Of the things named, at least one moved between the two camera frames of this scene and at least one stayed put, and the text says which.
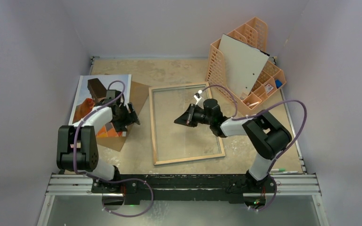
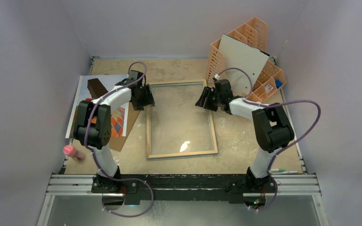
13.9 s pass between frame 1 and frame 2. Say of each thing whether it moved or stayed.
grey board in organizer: stayed
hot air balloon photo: stayed
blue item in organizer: stayed
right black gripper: moved
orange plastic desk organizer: stayed
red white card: stayed
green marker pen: stayed
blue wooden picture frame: moved
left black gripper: moved
